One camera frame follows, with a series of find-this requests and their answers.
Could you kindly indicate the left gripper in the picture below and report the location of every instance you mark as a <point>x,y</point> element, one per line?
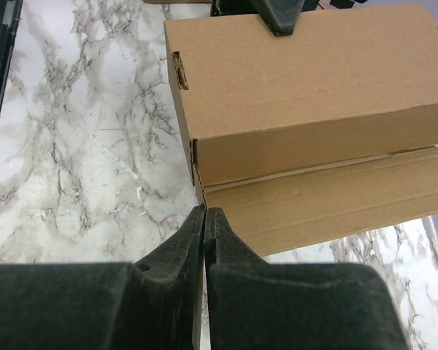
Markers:
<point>280,16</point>

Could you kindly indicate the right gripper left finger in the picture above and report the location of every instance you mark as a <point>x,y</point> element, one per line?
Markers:
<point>154,303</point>

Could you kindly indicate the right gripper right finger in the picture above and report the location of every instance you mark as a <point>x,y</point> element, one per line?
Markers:
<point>257,305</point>

